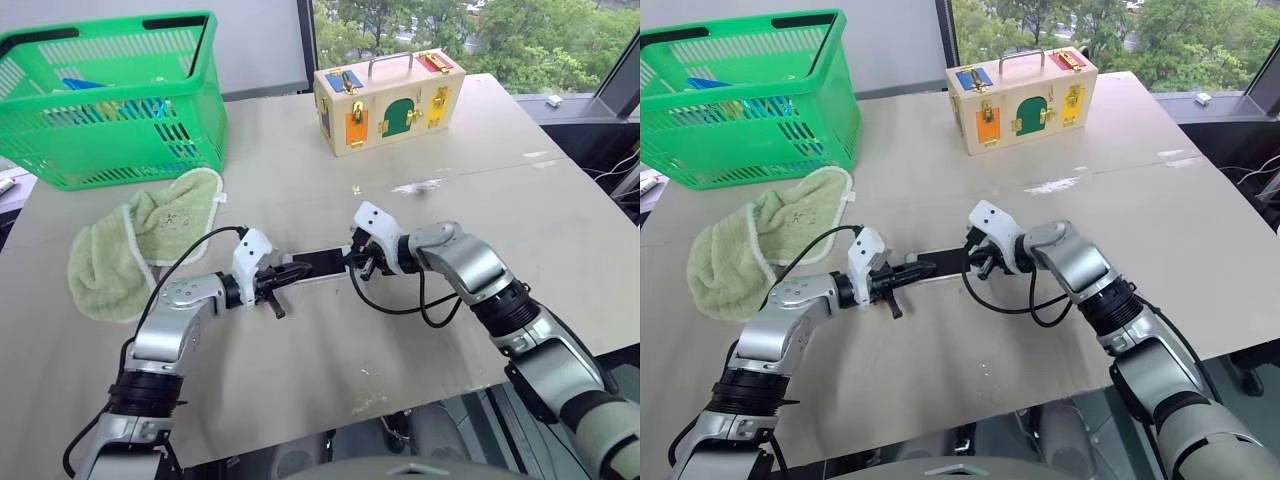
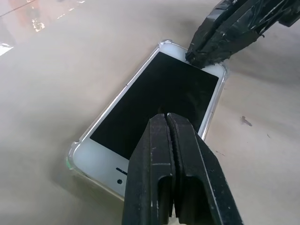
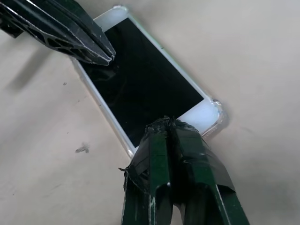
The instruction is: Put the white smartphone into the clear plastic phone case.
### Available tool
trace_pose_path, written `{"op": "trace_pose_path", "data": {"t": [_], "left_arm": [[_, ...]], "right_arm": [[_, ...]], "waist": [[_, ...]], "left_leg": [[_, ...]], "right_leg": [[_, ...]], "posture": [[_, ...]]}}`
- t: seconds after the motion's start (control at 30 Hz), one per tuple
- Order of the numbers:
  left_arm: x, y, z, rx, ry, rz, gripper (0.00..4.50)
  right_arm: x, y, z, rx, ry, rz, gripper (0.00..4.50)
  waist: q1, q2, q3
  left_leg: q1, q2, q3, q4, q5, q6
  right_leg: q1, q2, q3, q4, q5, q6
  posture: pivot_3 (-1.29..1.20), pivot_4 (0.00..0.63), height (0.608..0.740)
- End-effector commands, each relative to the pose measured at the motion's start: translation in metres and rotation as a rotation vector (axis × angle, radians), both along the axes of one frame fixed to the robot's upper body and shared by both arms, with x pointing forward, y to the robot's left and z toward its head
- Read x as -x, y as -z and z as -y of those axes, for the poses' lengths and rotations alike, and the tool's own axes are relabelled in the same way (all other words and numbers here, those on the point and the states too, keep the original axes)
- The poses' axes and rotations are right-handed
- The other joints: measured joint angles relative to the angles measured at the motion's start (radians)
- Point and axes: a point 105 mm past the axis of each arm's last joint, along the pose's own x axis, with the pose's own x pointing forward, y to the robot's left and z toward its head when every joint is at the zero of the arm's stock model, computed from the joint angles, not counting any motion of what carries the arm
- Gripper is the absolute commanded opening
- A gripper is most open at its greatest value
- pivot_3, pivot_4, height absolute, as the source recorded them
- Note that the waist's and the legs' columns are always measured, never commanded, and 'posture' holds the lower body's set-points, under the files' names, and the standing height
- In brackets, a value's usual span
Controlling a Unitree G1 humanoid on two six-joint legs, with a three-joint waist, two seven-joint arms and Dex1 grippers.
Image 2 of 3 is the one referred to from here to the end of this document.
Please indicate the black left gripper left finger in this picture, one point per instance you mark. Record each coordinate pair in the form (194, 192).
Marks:
(150, 168)

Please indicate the clear adhesive tape patch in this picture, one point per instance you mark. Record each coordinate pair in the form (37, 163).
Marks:
(5, 49)

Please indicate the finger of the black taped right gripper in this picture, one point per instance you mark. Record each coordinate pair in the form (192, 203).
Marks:
(234, 32)
(208, 23)

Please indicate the clear plastic phone case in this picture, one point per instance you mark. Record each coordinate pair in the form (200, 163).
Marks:
(71, 153)

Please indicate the white and gold smartphone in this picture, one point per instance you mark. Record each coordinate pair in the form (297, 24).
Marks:
(154, 93)

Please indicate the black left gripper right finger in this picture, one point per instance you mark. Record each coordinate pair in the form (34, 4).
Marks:
(199, 178)

